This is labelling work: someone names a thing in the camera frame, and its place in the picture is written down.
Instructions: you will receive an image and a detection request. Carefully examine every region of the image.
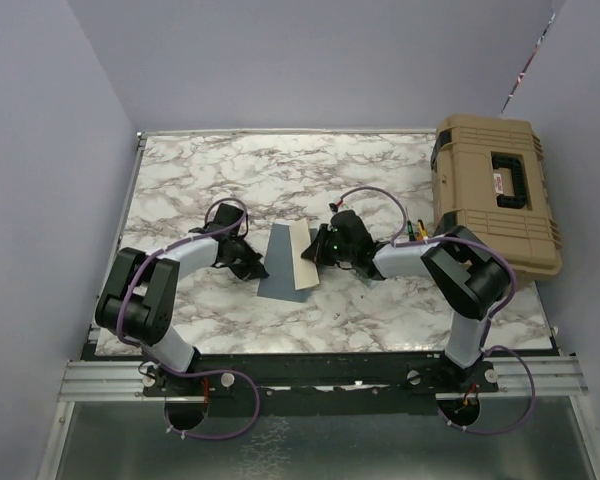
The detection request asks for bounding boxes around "green handled screwdriver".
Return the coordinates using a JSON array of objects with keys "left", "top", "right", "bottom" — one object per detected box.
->
[{"left": 405, "top": 209, "right": 417, "bottom": 242}]

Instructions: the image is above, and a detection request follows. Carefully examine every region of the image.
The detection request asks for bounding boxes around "tan plastic tool case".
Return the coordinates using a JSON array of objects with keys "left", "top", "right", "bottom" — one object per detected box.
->
[{"left": 430, "top": 114, "right": 562, "bottom": 286}]

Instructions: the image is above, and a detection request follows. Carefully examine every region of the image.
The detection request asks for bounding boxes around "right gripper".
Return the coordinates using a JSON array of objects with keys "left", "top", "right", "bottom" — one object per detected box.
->
[{"left": 302, "top": 223, "right": 356, "bottom": 266}]

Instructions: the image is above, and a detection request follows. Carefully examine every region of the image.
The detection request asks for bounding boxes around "tan letter paper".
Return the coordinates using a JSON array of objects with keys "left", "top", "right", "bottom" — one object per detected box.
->
[{"left": 287, "top": 218, "right": 320, "bottom": 292}]

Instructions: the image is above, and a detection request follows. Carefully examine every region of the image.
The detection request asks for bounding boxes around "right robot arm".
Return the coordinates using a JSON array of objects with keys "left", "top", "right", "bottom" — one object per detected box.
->
[{"left": 301, "top": 210, "right": 517, "bottom": 391}]

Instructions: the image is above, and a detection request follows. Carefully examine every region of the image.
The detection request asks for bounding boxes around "green white glue stick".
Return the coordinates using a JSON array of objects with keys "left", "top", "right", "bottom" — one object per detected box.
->
[{"left": 362, "top": 279, "right": 378, "bottom": 289}]

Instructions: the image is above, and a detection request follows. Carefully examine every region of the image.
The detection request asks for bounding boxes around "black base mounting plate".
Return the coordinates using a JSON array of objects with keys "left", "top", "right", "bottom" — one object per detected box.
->
[{"left": 125, "top": 353, "right": 517, "bottom": 417}]

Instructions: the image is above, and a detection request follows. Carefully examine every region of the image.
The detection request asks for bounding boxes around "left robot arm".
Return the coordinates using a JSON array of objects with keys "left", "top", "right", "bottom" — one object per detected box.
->
[{"left": 94, "top": 198, "right": 269, "bottom": 395}]

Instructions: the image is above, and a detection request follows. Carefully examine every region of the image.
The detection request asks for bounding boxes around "grey-blue envelope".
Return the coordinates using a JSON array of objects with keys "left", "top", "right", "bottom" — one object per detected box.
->
[{"left": 257, "top": 223, "right": 310, "bottom": 303}]

